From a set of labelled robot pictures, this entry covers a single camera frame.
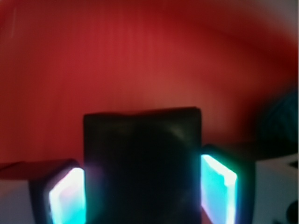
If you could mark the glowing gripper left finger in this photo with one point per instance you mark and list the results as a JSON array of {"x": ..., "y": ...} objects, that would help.
[{"x": 42, "y": 192}]

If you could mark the black box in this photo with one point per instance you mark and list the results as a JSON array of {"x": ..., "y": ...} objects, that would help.
[{"x": 143, "y": 168}]

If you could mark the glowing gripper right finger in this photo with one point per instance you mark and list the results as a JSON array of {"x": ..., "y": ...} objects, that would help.
[{"x": 250, "y": 183}]

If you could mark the red plastic tray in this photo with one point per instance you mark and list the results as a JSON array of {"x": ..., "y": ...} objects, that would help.
[{"x": 60, "y": 59}]

